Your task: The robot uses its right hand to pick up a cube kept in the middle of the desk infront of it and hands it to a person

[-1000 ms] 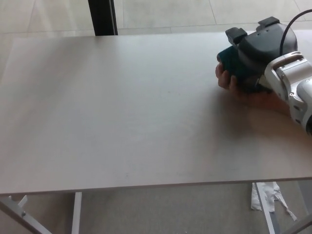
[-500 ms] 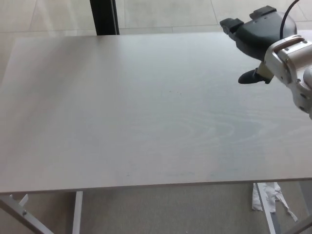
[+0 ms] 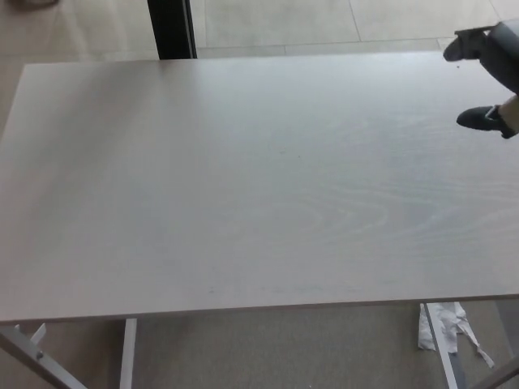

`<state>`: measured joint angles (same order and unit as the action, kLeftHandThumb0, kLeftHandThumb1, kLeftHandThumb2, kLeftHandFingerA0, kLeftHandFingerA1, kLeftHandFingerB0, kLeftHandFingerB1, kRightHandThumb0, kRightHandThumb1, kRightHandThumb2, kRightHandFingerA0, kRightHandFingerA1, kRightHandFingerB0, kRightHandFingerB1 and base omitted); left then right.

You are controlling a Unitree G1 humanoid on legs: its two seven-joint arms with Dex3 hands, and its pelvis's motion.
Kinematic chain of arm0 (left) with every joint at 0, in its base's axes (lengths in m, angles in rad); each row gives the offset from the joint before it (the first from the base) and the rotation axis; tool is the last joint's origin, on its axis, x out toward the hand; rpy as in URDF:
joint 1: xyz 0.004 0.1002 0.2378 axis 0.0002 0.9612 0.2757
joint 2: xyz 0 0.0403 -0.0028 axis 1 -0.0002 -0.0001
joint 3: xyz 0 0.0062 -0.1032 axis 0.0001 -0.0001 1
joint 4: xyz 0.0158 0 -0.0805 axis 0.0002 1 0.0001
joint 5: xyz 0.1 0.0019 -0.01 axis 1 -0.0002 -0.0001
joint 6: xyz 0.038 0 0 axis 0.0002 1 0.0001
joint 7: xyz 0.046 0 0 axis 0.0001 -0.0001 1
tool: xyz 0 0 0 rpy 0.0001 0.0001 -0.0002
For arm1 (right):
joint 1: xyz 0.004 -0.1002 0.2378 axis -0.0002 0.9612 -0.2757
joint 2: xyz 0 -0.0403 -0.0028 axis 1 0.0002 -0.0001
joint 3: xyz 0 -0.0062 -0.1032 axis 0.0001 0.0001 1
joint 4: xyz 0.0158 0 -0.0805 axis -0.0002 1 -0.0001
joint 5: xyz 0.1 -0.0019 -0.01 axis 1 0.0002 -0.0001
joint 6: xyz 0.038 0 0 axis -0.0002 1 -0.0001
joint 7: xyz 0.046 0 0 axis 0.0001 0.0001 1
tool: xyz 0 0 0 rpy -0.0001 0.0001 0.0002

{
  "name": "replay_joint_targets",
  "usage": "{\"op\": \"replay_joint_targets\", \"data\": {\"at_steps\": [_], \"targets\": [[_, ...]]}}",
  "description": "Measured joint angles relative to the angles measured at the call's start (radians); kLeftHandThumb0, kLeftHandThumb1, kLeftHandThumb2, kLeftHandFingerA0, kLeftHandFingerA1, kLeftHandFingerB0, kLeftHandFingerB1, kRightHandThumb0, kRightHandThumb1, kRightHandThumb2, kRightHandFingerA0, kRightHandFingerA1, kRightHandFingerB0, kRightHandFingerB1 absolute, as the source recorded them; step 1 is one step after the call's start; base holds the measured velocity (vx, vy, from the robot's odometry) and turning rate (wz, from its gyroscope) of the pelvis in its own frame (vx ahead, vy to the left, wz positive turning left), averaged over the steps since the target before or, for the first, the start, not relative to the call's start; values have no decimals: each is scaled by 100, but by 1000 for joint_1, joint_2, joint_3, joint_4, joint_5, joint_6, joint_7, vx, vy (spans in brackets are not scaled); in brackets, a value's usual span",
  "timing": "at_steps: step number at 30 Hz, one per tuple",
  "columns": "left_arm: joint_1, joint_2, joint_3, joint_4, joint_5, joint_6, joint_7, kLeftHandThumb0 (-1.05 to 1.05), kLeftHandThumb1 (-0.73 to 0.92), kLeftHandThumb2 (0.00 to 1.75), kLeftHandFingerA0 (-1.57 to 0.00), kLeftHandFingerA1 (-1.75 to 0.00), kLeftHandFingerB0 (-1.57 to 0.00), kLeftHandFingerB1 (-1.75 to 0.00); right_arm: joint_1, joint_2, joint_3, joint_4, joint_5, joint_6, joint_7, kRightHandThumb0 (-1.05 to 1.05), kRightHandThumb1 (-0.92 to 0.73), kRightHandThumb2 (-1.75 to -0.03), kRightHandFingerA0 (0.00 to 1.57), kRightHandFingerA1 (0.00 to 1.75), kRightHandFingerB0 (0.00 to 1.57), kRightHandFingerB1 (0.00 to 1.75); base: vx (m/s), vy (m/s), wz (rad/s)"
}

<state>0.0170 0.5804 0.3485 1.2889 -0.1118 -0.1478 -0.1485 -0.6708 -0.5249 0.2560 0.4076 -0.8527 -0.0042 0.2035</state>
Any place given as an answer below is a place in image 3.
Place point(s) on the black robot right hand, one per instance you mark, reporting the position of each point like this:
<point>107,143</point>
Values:
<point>503,56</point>

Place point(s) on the crumpled white paper strip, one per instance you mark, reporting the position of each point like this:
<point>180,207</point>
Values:
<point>444,328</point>

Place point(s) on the white diagonal table brace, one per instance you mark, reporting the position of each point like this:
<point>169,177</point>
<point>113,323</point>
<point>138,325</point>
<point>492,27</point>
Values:
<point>40,364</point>

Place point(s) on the white metal corner bracket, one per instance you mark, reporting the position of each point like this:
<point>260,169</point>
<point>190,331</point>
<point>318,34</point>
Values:
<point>34,332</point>

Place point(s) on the black vertical door post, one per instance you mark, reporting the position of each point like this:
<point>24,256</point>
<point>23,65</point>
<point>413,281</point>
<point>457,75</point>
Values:
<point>170,28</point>

